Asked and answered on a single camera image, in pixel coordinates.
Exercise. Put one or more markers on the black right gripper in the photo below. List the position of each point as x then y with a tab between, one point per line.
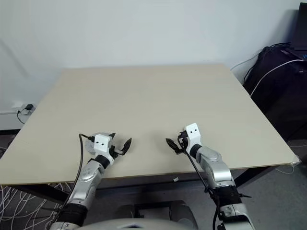
183	142

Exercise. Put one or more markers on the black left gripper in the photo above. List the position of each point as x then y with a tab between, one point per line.
112	151

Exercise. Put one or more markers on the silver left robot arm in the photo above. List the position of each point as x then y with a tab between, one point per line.
88	177

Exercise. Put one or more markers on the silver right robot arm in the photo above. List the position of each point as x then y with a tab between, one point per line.
216	167

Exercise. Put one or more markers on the black power adapter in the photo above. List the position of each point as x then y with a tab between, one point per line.
29	107

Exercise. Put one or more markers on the white power strip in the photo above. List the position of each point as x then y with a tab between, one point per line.
16	105

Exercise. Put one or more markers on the black bag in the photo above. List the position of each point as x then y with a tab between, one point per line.
283	95

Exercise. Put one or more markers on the clear tape on table corner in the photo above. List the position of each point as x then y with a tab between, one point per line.
295	160

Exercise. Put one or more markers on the black laptop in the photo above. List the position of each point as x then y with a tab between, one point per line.
302	24

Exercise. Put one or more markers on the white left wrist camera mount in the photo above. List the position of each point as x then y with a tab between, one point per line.
102	143

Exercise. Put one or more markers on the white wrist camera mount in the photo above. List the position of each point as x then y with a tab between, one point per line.
102	143
193	134

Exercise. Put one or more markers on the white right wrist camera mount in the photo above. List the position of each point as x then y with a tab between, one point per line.
193	134

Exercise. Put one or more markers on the black table frame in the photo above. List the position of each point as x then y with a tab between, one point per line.
40	194

